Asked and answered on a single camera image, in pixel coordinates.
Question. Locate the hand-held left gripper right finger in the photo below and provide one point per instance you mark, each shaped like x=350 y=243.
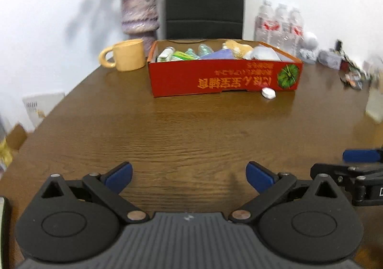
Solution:
x=258 y=177

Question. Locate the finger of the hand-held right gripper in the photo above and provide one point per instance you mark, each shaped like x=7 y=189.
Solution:
x=329 y=169
x=359 y=155

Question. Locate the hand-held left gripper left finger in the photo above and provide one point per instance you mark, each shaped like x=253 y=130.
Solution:
x=119 y=177

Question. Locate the red cardboard box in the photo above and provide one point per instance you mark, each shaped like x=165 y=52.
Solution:
x=224 y=77

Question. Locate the purple fabric pouch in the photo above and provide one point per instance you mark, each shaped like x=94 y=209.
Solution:
x=223 y=54

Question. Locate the white green dispenser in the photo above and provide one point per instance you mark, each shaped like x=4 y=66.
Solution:
x=164 y=54

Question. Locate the green tissue pack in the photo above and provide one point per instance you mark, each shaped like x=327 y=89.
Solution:
x=181 y=55

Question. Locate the snack wrapper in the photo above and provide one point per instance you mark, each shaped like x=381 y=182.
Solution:
x=353 y=78

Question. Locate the white paper bag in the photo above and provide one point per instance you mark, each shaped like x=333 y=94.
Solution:
x=42 y=106

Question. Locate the brown cardboard box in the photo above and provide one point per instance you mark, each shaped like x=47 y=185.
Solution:
x=15 y=137

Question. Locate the black power adapter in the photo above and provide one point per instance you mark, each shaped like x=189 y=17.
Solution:
x=339 y=45

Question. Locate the white robot speaker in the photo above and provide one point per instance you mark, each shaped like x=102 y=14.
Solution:
x=309 y=44

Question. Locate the yellow mug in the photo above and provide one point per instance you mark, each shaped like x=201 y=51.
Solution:
x=130 y=55

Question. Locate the tan plush toy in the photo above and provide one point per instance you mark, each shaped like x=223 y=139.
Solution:
x=238 y=47

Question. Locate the clear water bottle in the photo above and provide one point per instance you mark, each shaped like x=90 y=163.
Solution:
x=281 y=27
x=295 y=33
x=264 y=24

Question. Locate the clear plastic packets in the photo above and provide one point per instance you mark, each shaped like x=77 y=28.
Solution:
x=202 y=49

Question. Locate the purple ceramic vase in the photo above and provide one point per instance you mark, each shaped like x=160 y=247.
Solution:
x=139 y=12

